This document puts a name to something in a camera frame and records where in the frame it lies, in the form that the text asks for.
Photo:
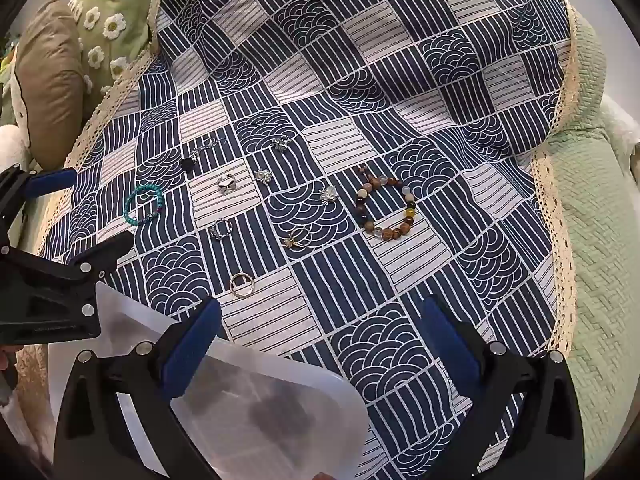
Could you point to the tan pillow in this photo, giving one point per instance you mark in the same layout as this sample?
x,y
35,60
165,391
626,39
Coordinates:
x,y
50,85

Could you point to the blue white patterned cloth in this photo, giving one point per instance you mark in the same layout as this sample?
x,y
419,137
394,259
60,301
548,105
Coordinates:
x,y
350,110

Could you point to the clear plastic box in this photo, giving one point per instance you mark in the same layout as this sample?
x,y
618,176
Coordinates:
x,y
280,410

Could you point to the green quilted sofa cover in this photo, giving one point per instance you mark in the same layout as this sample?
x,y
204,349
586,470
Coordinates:
x,y
600,260

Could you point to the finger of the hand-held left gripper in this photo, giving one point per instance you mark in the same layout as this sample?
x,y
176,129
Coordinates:
x,y
52,181
90,257

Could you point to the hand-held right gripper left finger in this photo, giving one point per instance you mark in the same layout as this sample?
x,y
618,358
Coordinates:
x,y
192,347

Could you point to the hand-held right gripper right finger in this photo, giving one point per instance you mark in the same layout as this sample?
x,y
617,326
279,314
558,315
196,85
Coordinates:
x,y
447,347

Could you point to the green flower pillow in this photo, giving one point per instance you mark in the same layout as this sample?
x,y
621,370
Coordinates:
x,y
120,5

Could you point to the white fluffy blanket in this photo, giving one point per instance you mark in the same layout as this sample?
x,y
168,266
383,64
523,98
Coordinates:
x,y
622,130
12,147

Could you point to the black pendant earring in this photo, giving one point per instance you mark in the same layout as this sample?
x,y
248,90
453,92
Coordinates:
x,y
189,165

